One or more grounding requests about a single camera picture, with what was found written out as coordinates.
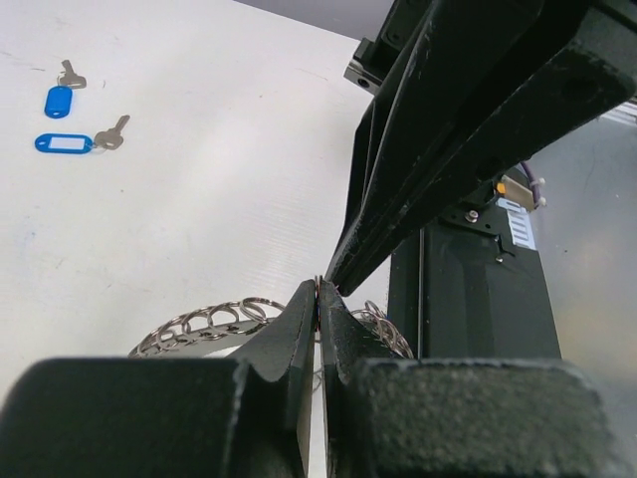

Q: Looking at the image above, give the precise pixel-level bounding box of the solid blue tag key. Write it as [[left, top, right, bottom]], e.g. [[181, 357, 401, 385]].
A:
[[44, 60, 88, 120]]

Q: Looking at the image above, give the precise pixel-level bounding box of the blue windowed tag key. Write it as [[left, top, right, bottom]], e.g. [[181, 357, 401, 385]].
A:
[[34, 115, 130, 154]]

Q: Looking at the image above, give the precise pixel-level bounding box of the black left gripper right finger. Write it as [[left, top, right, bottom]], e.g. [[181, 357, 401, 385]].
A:
[[318, 281, 632, 477]]

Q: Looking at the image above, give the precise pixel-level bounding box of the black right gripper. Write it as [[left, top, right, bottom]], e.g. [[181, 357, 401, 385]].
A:
[[325, 1, 636, 295]]

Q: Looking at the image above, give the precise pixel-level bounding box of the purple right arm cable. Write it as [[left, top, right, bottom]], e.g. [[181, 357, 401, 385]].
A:
[[517, 159, 547, 210]]

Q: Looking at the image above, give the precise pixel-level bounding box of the metal key organizer ring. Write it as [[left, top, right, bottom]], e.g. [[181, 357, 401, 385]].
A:
[[127, 296, 414, 360]]

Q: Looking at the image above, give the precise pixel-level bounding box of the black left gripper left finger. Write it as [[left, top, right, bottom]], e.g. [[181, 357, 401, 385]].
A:
[[1, 280, 317, 477]]

